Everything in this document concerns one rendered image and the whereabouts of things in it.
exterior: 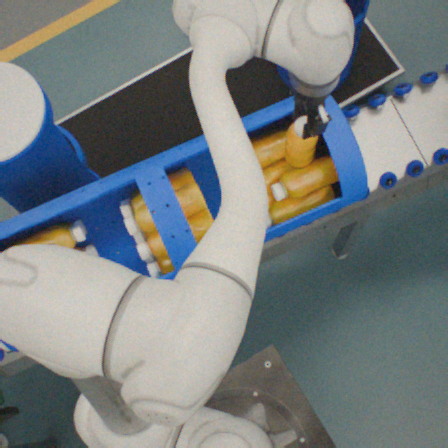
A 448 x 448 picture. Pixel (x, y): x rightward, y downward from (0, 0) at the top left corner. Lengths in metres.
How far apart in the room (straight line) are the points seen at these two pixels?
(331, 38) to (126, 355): 0.56
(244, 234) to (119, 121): 1.93
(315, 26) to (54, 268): 0.52
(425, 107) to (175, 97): 1.14
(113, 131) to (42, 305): 1.97
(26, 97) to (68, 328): 1.13
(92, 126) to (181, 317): 2.03
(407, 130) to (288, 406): 0.79
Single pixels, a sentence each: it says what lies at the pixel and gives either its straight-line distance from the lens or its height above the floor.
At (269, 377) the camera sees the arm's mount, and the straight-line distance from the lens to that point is 1.63.
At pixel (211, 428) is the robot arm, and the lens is 1.38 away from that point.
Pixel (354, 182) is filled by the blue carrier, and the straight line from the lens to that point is 1.63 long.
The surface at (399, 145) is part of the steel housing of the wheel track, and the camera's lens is 1.94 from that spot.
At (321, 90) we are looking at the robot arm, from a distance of 1.26.
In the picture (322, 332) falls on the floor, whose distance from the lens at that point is 2.73.
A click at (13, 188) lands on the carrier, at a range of 2.06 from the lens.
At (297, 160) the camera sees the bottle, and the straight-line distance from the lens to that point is 1.62.
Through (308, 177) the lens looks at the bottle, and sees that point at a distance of 1.66.
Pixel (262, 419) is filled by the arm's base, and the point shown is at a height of 1.09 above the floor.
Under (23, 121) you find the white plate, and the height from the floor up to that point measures 1.04.
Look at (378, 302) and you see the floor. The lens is 2.77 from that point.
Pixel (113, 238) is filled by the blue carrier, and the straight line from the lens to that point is 1.82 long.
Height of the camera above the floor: 2.70
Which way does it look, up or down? 75 degrees down
